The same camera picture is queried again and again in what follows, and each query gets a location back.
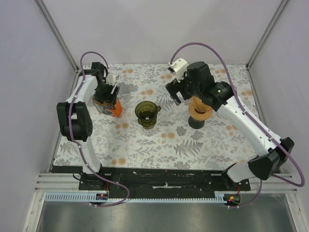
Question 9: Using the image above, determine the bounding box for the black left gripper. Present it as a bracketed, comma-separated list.
[93, 82, 120, 108]

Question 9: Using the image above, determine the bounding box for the dark green glass jar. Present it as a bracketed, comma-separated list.
[135, 101, 161, 126]

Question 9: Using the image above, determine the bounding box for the single brown paper coffee filter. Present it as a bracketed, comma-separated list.
[191, 97, 211, 114]

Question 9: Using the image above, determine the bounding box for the round bamboo dripper holder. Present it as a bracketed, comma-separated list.
[188, 97, 213, 121]

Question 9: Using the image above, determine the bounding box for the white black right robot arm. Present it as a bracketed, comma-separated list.
[166, 58, 295, 190]

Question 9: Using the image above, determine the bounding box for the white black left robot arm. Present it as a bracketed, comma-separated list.
[56, 62, 123, 190]

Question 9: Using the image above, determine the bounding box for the orange coffee filter box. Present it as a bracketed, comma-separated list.
[92, 96, 123, 117]

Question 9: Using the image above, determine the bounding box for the floral patterned table mat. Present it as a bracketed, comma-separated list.
[53, 63, 278, 173]

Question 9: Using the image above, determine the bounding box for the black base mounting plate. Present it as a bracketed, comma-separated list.
[79, 167, 251, 198]

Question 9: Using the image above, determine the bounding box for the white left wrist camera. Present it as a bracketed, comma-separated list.
[106, 73, 119, 94]

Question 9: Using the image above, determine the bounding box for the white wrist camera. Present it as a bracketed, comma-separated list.
[168, 58, 189, 82]
[106, 73, 119, 94]

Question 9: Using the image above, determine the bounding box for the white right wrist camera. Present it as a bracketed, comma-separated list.
[168, 58, 189, 82]

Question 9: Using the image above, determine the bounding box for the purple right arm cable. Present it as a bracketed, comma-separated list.
[170, 43, 306, 209]

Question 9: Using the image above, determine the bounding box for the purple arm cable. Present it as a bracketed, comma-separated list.
[69, 51, 131, 208]
[170, 43, 306, 209]

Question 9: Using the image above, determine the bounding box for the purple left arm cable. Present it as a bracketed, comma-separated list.
[69, 51, 131, 208]

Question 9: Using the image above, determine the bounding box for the aluminium front rail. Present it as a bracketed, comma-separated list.
[35, 173, 297, 194]

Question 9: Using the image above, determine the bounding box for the white slotted cable duct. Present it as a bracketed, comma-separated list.
[44, 192, 240, 203]

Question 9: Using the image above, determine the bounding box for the right aluminium frame post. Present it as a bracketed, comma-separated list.
[246, 0, 290, 70]

